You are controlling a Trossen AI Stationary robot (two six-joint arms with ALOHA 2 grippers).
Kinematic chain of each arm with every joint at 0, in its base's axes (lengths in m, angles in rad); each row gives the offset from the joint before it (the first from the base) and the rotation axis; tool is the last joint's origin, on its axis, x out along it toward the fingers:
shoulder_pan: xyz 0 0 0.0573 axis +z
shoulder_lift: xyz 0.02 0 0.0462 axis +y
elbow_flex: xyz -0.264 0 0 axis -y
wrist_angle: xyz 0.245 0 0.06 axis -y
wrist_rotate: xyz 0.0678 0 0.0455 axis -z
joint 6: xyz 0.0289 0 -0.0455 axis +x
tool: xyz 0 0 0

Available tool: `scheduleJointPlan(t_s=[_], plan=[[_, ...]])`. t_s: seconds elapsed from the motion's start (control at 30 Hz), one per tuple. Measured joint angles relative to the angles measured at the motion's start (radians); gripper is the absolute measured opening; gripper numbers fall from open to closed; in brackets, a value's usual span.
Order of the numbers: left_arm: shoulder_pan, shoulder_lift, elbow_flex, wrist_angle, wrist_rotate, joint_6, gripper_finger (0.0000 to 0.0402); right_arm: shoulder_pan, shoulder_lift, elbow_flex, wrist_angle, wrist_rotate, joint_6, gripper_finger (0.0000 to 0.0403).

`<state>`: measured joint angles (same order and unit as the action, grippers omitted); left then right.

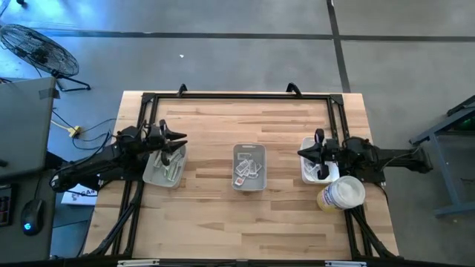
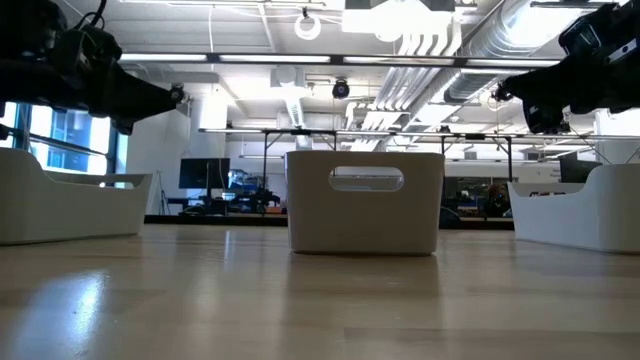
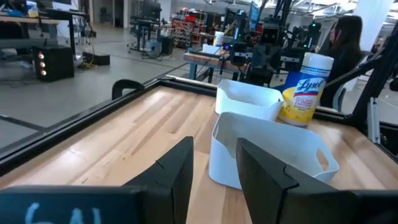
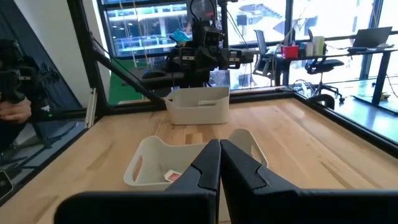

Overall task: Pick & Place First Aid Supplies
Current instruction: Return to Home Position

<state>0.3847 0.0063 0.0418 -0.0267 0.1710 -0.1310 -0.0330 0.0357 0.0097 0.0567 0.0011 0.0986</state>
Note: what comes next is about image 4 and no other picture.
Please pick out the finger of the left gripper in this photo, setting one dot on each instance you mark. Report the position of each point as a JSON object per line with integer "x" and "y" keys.
{"x": 183, "y": 59}
{"x": 235, "y": 59}

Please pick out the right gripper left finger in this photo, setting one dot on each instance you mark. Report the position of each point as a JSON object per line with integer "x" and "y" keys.
{"x": 205, "y": 174}

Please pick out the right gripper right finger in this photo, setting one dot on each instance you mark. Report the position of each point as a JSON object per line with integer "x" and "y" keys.
{"x": 239, "y": 174}

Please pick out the white packet with red mark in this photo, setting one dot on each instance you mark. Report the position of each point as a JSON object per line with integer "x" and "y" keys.
{"x": 172, "y": 176}

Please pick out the light grey plastic bin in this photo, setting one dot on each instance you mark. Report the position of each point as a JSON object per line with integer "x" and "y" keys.
{"x": 199, "y": 109}
{"x": 155, "y": 155}

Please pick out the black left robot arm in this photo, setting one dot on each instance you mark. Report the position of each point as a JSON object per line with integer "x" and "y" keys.
{"x": 186, "y": 79}

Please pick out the black hand-held leader arm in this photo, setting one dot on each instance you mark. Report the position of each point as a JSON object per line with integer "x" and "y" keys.
{"x": 15, "y": 74}

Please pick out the grey mesh office chair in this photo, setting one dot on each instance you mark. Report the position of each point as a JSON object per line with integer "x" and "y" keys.
{"x": 262, "y": 53}

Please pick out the black computer mouse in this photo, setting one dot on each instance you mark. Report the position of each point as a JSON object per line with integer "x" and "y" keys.
{"x": 154, "y": 74}

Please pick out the red box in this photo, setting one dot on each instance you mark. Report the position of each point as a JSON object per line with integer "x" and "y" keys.
{"x": 289, "y": 52}

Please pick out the black diagonal bar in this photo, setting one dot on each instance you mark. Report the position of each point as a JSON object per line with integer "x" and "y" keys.
{"x": 130, "y": 74}

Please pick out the green panel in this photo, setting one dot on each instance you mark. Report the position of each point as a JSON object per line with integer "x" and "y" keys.
{"x": 124, "y": 90}

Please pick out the black office chair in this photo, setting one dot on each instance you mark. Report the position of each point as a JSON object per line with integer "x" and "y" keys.
{"x": 323, "y": 67}

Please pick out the silver aluminium bar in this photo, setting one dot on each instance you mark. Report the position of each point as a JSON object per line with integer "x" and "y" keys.
{"x": 91, "y": 107}

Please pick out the grey open laptop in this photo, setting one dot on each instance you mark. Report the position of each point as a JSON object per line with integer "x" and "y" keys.
{"x": 371, "y": 37}

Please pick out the black background desk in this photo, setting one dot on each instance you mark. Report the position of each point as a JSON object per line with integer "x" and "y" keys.
{"x": 381, "y": 71}

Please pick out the person's hand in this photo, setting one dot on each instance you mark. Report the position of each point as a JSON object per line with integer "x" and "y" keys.
{"x": 15, "y": 110}

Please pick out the person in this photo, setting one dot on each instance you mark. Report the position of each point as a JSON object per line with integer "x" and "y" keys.
{"x": 6, "y": 133}

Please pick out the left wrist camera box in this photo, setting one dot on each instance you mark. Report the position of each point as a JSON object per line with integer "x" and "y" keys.
{"x": 213, "y": 36}

